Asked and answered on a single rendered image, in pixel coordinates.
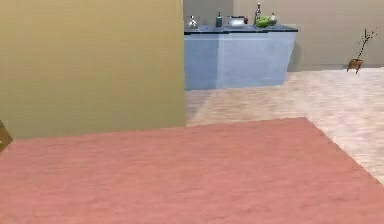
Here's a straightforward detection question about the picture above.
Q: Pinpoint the blue kitchen counter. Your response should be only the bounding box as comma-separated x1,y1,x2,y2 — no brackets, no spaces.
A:
183,23,299,92

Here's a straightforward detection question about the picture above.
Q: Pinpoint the silver kettle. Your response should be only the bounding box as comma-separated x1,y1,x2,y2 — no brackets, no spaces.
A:
187,15,200,31

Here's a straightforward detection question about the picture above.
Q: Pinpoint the green lettuce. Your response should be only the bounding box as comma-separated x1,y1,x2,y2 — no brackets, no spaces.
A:
254,16,272,29

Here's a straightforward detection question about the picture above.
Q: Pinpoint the dark glass bottle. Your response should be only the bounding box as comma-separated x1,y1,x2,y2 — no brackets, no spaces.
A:
254,2,262,25

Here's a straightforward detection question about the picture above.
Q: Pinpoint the bare twig house plant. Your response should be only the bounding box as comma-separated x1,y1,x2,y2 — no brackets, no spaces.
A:
346,27,378,75

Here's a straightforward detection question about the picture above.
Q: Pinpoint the brown wooden furniture corner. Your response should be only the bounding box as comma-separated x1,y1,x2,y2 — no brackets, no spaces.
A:
0,120,14,154

